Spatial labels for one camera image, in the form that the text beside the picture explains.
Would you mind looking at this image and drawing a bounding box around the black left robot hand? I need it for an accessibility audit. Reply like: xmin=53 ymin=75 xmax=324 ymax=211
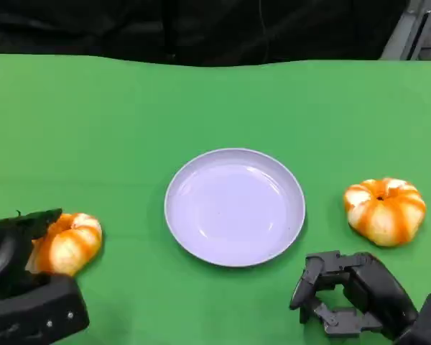
xmin=0 ymin=208 xmax=64 ymax=311

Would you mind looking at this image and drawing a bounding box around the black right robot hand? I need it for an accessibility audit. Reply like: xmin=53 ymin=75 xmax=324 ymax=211
xmin=289 ymin=250 xmax=420 ymax=341

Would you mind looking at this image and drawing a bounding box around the orange and white bread roll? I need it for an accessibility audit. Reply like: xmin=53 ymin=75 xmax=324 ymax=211
xmin=24 ymin=212 xmax=103 ymax=278
xmin=343 ymin=177 xmax=427 ymax=248

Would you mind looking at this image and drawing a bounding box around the lilac plate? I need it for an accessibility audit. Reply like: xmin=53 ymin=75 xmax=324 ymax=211
xmin=164 ymin=147 xmax=307 ymax=269

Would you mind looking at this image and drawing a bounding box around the green table cloth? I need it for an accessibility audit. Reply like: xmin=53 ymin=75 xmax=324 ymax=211
xmin=0 ymin=53 xmax=431 ymax=345

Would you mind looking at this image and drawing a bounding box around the black backdrop cloth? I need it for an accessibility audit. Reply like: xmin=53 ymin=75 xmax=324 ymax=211
xmin=0 ymin=0 xmax=407 ymax=68

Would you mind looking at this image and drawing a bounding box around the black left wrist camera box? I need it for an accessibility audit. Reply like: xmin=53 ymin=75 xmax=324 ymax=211
xmin=0 ymin=275 xmax=91 ymax=345

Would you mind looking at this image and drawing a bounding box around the grey metal frame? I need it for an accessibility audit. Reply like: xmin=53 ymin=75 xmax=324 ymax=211
xmin=380 ymin=0 xmax=431 ymax=61

